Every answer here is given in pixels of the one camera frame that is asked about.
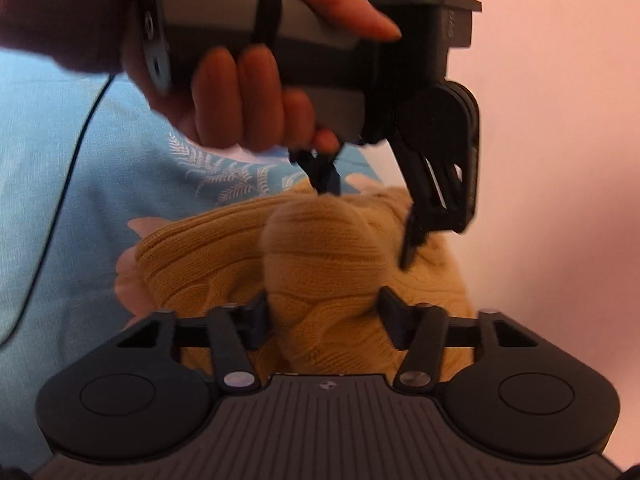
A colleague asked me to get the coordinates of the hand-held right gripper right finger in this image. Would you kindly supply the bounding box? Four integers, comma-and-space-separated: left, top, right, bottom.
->
377, 286, 538, 395

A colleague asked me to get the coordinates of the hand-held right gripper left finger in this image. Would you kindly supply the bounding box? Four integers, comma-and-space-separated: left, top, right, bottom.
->
117, 292, 271, 395

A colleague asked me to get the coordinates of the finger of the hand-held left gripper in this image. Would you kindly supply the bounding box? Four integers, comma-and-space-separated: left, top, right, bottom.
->
395, 142, 478, 270
289, 146, 345, 197

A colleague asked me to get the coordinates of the mustard cable knit sweater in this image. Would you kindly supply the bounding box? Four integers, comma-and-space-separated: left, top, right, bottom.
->
135, 180, 476, 377

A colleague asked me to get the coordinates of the person's left forearm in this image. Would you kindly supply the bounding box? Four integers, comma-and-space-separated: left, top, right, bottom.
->
0, 0, 87, 70

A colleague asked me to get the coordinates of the person's left hand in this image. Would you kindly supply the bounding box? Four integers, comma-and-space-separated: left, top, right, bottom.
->
85, 0, 403, 154

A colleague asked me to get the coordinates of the blue fern print bedsheet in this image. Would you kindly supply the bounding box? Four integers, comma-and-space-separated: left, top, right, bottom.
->
0, 52, 382, 471

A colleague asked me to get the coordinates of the black cable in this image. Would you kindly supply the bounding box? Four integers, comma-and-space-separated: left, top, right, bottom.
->
0, 74, 118, 347

